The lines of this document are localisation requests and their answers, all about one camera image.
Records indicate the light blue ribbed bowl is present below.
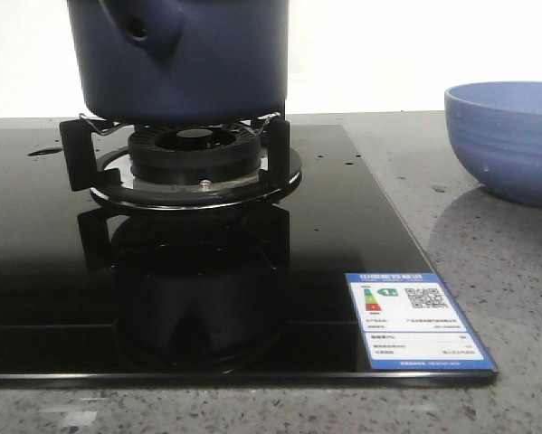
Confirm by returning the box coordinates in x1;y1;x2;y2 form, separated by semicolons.
444;81;542;207

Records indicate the black pot support grate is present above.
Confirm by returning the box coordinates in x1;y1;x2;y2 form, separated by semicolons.
60;113;302;212

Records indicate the dark blue cooking pot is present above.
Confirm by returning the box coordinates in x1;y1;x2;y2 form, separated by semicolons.
67;1;289;126

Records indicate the black gas burner head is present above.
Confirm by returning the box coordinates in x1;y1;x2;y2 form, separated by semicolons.
128;127;261;185

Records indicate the blue energy label sticker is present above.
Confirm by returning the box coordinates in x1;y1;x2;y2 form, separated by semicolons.
346;272;495;372

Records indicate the black glass gas stove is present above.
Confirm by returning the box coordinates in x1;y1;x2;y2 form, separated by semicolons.
0;125;497;388

